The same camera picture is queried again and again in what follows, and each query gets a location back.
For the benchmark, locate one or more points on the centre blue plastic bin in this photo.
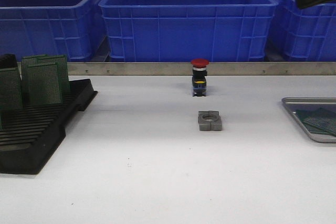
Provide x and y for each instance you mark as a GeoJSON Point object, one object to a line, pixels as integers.
{"type": "Point", "coordinates": [182, 30]}

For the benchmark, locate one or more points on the steel table edge rail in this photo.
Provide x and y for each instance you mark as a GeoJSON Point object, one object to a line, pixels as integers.
{"type": "Point", "coordinates": [213, 69]}

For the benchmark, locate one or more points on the grey metal clamp block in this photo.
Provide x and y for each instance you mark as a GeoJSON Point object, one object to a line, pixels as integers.
{"type": "Point", "coordinates": [209, 121]}

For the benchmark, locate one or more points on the silver metal tray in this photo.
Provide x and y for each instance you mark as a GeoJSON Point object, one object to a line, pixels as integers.
{"type": "Point", "coordinates": [310, 104]}

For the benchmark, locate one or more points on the blue plastic bin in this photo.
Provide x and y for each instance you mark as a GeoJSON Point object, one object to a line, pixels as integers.
{"type": "Point", "coordinates": [74, 28]}
{"type": "Point", "coordinates": [182, 30]}
{"type": "Point", "coordinates": [304, 34]}

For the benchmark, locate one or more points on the red emergency stop button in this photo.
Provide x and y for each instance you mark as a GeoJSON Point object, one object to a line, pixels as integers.
{"type": "Point", "coordinates": [199, 76]}

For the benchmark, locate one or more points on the black slotted board rack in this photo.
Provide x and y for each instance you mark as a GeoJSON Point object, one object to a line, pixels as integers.
{"type": "Point", "coordinates": [29, 136]}

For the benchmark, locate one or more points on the right blue plastic bin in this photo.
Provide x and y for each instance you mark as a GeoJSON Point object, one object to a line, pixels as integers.
{"type": "Point", "coordinates": [304, 34]}

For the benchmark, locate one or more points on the left blue plastic bin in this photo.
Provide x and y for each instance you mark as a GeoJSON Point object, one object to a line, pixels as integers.
{"type": "Point", "coordinates": [74, 28]}

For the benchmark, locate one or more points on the green perforated circuit board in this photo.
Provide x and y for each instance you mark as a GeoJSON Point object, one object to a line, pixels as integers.
{"type": "Point", "coordinates": [326, 124]}

